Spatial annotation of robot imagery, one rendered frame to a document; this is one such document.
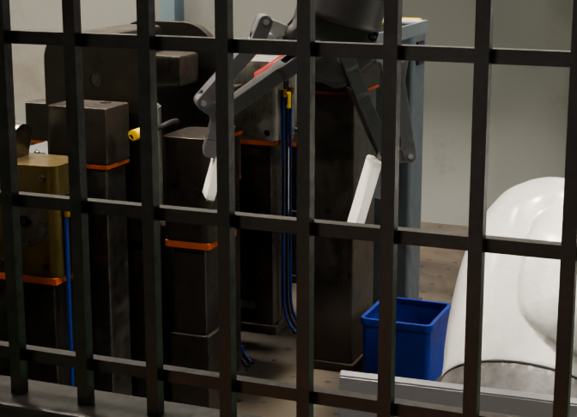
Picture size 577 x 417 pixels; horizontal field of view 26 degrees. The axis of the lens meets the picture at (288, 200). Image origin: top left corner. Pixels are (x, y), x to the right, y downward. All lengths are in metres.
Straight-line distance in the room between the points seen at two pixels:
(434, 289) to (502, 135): 2.13
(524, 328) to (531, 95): 3.08
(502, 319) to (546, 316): 0.04
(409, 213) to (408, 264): 0.08
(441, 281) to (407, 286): 0.21
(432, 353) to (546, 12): 2.56
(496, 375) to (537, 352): 0.04
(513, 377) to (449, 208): 3.22
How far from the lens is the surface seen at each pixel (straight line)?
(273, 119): 1.81
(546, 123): 4.17
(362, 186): 1.12
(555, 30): 4.13
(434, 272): 2.22
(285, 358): 1.79
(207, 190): 1.08
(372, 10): 1.06
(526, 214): 1.18
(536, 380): 1.10
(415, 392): 1.03
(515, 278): 1.14
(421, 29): 1.81
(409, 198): 1.93
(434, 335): 1.68
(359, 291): 1.73
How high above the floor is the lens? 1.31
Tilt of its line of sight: 13 degrees down
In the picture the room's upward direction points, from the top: straight up
